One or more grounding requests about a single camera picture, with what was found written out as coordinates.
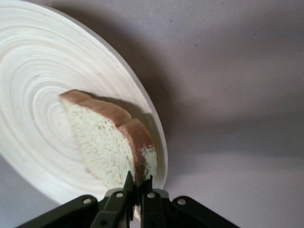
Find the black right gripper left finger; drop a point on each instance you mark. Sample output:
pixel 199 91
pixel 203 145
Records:
pixel 114 209

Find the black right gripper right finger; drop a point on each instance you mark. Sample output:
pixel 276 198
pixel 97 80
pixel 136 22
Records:
pixel 153 211

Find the brown bread slice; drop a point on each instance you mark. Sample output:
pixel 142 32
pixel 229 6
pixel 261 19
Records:
pixel 104 142

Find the round wooden plate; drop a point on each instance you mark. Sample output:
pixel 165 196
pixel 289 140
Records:
pixel 47 71

